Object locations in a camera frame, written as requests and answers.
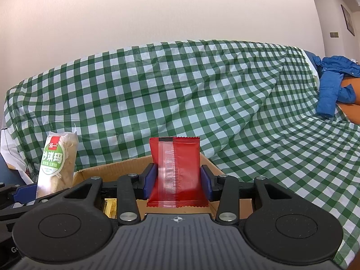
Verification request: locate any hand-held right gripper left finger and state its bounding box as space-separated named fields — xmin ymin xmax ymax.
xmin=64 ymin=164 xmax=157 ymax=225

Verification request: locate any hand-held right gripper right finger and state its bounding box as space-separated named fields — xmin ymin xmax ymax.
xmin=200 ymin=164 xmax=288 ymax=224

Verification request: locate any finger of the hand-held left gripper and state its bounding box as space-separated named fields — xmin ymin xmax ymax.
xmin=13 ymin=184 xmax=38 ymax=204

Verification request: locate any cardboard box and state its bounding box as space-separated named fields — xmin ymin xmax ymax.
xmin=72 ymin=155 xmax=254 ymax=220

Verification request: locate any red snack packet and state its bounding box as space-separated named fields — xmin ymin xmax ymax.
xmin=147 ymin=136 xmax=210 ymax=209

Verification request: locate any green label pastry packet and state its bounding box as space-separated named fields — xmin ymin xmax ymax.
xmin=36 ymin=131 xmax=79 ymax=199

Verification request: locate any yellow snack bar packet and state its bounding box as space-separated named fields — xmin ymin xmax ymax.
xmin=103 ymin=198 xmax=118 ymax=219

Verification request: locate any white cloth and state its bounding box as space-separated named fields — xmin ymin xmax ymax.
xmin=0 ymin=128 xmax=38 ymax=186

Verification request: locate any green checked cloth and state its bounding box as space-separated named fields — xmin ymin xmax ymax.
xmin=1 ymin=40 xmax=360 ymax=269

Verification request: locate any blue jacket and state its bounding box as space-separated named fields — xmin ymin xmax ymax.
xmin=312 ymin=55 xmax=360 ymax=119

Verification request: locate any orange cushion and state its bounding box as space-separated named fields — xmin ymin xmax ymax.
xmin=336 ymin=76 xmax=360 ymax=131

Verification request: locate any framed wall picture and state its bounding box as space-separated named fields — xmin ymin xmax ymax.
xmin=340 ymin=4 xmax=355 ymax=36

